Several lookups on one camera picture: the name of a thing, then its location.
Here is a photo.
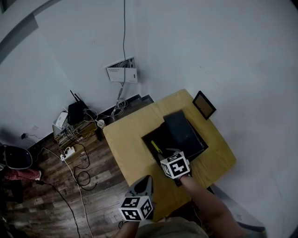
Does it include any grey wall cable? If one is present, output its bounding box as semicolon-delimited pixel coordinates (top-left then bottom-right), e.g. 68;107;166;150
122;0;128;60

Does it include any black box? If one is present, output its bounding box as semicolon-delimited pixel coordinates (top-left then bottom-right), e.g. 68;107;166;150
141;110;209;164

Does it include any wooden crate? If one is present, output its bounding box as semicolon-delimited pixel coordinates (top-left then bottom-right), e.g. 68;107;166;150
53;120;102;150

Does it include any white power strip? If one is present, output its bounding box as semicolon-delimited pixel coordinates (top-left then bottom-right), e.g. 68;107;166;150
60;146;77;162

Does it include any black cable with plug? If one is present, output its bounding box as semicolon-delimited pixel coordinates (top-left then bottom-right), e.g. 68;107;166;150
35;179;81;238

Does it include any white network device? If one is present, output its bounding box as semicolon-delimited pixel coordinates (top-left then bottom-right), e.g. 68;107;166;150
53;111;69;130

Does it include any looped black cable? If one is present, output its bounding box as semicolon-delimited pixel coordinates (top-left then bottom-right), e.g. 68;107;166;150
74;143;99;192

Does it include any person's right forearm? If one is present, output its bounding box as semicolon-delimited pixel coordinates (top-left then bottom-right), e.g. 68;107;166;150
180;175;248;238

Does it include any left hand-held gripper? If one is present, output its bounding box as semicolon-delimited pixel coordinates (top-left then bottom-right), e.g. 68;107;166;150
118;174;155;222

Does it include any person's beige clothing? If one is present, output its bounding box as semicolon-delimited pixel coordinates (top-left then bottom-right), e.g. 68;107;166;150
136;217;210;238

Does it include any grey cable bundle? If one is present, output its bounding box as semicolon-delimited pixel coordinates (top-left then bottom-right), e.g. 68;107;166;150
111;81;129;122

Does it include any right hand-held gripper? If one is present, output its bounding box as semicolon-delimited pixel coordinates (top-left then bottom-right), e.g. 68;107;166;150
156;147;194;187

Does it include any person's left forearm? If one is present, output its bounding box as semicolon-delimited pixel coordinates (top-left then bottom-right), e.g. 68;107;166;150
115;220;141;238

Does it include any small black framed display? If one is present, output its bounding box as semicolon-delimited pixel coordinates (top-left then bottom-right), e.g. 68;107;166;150
192;90;217;121

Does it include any black and white chair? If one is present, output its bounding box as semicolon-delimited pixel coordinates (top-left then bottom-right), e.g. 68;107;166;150
0;144;34;171

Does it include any red chequered cloth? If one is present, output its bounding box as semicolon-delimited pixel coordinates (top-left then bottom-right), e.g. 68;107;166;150
4;168;42;182

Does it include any black box lid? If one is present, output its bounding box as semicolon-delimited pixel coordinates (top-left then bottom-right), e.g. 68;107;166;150
163;110;206;159

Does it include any long white cable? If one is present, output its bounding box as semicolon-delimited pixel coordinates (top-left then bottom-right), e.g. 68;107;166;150
62;159;94;238

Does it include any white wall network panel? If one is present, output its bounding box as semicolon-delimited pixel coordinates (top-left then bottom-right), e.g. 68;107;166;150
104;56;138;83

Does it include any black router with antennas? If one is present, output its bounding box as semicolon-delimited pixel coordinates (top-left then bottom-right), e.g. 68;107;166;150
67;90;89;126

